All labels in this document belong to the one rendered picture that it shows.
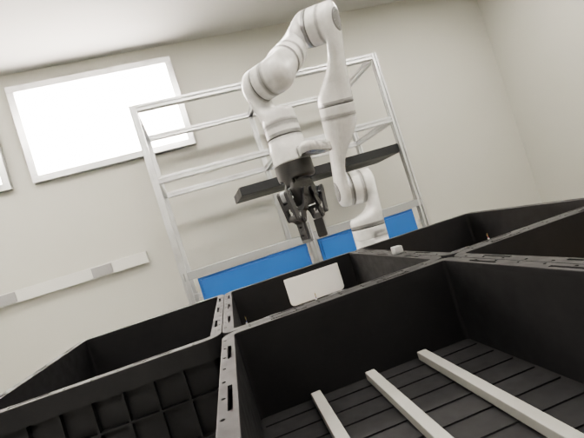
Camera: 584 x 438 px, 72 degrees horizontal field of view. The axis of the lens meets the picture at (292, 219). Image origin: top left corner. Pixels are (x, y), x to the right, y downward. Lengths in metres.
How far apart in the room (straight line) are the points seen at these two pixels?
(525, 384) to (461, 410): 0.07
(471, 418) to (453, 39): 4.39
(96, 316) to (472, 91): 3.97
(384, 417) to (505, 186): 4.18
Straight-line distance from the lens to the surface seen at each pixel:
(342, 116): 1.05
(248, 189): 2.60
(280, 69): 0.80
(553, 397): 0.42
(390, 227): 2.83
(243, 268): 2.55
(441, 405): 0.43
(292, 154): 0.76
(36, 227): 3.63
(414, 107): 4.16
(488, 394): 0.41
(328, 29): 1.05
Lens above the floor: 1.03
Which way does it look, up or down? 1 degrees up
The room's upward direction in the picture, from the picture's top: 17 degrees counter-clockwise
